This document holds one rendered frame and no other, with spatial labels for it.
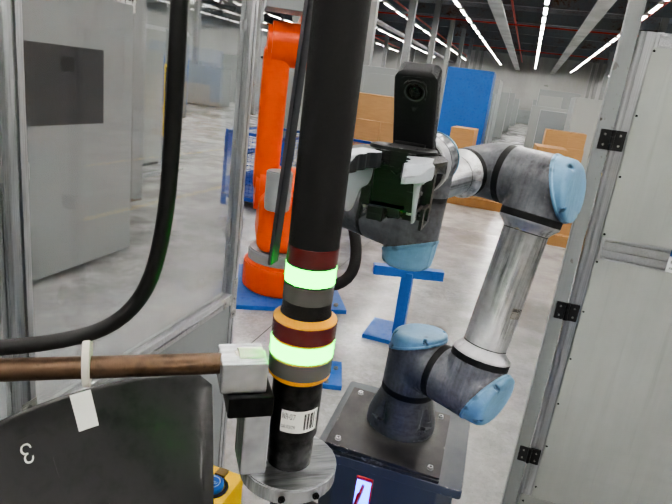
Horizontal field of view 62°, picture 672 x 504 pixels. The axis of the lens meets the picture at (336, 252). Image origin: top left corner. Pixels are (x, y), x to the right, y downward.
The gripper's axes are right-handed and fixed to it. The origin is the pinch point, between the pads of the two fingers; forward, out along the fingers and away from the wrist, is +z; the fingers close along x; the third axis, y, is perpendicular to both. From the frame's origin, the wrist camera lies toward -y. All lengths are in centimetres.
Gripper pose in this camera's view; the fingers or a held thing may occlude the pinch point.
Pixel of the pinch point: (377, 165)
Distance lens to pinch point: 50.3
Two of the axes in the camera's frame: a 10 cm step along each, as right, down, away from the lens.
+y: -1.2, 9.5, 2.9
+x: -9.4, -2.0, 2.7
